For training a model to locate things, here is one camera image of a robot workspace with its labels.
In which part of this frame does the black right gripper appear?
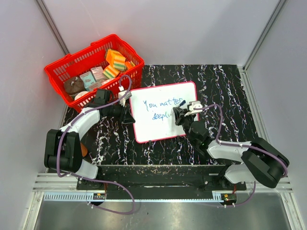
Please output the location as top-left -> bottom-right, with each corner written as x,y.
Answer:
175,107 -> 196,145

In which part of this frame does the aluminium rail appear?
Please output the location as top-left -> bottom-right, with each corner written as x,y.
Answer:
33,173 -> 293,202

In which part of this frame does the striped sponge block lower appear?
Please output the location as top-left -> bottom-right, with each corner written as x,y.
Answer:
103,65 -> 120,79

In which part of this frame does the pink framed whiteboard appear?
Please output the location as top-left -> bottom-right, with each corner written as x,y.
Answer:
130,81 -> 197,143

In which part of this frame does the striped sponge block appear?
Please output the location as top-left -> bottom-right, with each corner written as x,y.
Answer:
112,55 -> 126,71
103,65 -> 120,79

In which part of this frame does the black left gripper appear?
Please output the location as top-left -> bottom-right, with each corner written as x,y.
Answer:
106,100 -> 135,124

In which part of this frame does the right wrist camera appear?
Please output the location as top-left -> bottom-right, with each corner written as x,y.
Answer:
185,101 -> 202,116

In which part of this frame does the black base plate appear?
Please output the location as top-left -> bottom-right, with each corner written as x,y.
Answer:
80,165 -> 245,191

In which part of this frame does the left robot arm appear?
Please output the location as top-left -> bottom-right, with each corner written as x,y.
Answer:
44,87 -> 135,190

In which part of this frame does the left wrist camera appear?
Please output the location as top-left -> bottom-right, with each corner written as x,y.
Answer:
118,86 -> 132,106

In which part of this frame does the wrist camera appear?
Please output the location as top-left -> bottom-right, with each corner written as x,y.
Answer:
185,101 -> 202,116
118,86 -> 132,106

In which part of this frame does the orange cylindrical bottle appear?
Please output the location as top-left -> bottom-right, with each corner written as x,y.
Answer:
81,143 -> 88,157

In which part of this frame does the red plastic basket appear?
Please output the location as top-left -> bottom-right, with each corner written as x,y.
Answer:
45,34 -> 144,113

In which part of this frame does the pink small box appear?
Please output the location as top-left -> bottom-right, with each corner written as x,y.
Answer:
91,66 -> 105,81

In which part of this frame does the blue capped whiteboard marker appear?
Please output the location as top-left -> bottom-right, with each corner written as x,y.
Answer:
177,100 -> 186,107

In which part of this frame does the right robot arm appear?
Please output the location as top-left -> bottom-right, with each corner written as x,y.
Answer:
173,107 -> 290,190

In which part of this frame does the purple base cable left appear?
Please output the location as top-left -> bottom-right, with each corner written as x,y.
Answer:
81,177 -> 138,215

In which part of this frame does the brown round doughnut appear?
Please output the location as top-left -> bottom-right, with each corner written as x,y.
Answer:
64,77 -> 85,95

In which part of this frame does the teal small box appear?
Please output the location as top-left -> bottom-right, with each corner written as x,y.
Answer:
80,71 -> 96,91

